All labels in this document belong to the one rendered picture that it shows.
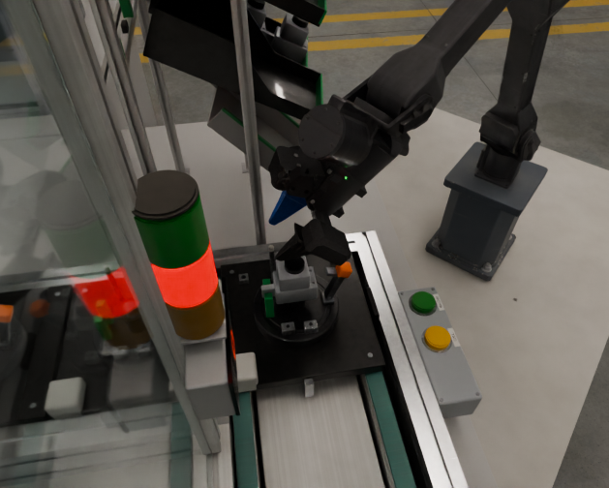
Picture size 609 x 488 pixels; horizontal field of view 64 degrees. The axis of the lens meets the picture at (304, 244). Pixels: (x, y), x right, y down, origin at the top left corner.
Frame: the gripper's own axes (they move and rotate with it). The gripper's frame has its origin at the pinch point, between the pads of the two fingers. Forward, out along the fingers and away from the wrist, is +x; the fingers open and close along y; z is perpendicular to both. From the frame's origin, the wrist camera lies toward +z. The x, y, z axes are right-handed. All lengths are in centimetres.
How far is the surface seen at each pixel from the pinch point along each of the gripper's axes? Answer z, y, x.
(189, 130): -8, -72, 35
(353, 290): -21.6, -2.1, 8.0
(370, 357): -21.0, 10.7, 8.4
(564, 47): -258, -256, -67
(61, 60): 33.7, 20.1, -17.1
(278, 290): -5.9, 1.9, 10.3
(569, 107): -229, -183, -42
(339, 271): -12.2, 0.9, 3.1
